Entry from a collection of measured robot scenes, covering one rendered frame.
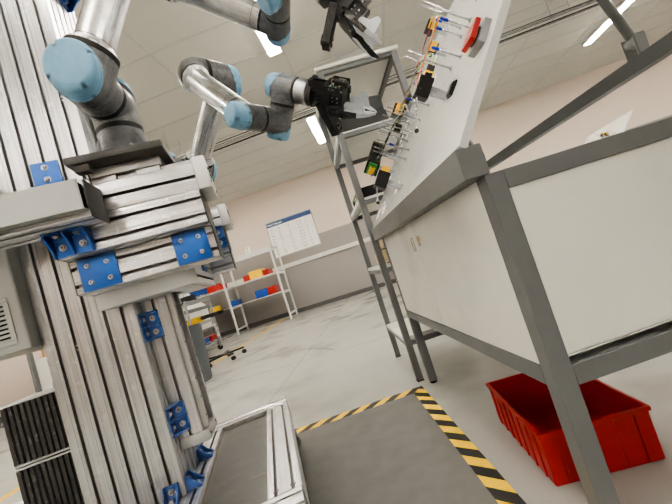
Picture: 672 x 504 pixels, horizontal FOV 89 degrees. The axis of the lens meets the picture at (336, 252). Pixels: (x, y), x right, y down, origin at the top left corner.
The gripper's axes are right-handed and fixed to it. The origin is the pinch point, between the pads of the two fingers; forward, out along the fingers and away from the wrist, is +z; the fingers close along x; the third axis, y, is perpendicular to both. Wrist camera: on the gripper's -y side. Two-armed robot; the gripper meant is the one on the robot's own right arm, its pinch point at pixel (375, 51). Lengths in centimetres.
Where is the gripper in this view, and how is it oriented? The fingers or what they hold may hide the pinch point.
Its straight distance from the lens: 110.8
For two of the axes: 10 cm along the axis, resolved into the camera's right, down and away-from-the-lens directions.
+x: 0.4, -1.6, 9.9
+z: 7.3, 6.8, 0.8
